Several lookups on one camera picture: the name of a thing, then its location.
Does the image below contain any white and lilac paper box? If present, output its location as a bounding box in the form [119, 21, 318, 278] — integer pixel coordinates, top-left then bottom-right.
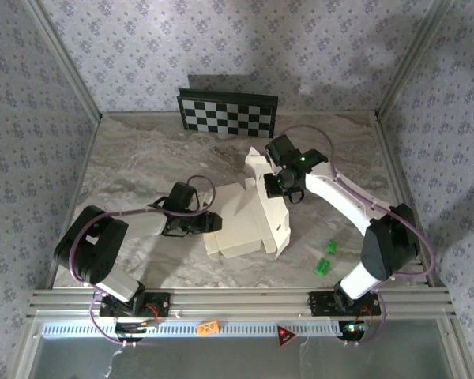
[203, 146, 293, 261]

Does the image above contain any black and white checkerboard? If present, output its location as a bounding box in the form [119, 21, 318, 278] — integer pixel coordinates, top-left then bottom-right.
[176, 88, 280, 139]

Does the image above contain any orange label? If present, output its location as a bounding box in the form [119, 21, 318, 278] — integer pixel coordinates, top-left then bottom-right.
[196, 320, 220, 336]

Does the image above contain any red triangle sticker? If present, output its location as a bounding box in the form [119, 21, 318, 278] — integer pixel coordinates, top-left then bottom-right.
[276, 325, 297, 350]

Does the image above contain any grey metal shelf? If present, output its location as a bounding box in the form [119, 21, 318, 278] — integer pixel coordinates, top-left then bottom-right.
[13, 317, 474, 379]

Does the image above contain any black controller board with LEDs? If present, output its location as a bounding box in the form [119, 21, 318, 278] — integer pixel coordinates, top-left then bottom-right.
[337, 320, 374, 343]

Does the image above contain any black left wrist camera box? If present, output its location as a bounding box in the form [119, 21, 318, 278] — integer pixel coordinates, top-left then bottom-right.
[168, 181, 199, 216]

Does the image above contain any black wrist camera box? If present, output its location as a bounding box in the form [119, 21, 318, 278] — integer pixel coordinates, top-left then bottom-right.
[168, 181, 199, 216]
[265, 134, 300, 167]

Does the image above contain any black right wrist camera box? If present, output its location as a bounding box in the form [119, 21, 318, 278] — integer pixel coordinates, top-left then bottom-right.
[265, 134, 300, 167]

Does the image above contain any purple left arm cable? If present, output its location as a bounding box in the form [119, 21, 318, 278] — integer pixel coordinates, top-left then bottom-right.
[68, 175, 222, 348]

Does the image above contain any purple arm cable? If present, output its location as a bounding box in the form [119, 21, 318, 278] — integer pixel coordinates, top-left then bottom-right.
[278, 124, 438, 348]
[68, 175, 222, 348]

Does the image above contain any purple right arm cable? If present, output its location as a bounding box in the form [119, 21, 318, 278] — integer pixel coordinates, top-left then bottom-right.
[278, 124, 438, 348]

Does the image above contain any aluminium mounting rail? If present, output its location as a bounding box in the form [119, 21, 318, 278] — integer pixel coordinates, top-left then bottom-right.
[27, 287, 457, 321]

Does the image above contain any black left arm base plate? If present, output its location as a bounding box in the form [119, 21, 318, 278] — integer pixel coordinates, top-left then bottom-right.
[98, 291, 171, 319]

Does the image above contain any aluminium side rail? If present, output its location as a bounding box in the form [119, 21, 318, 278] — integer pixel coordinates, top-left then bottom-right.
[371, 112, 446, 287]
[43, 116, 102, 291]

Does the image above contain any grey slotted cable duct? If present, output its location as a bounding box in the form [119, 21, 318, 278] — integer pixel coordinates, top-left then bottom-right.
[41, 321, 374, 339]

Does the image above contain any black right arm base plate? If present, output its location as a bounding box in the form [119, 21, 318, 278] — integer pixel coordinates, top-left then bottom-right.
[308, 291, 382, 317]

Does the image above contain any aluminium frame post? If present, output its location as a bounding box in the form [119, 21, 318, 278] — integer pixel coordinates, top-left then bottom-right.
[23, 0, 103, 122]

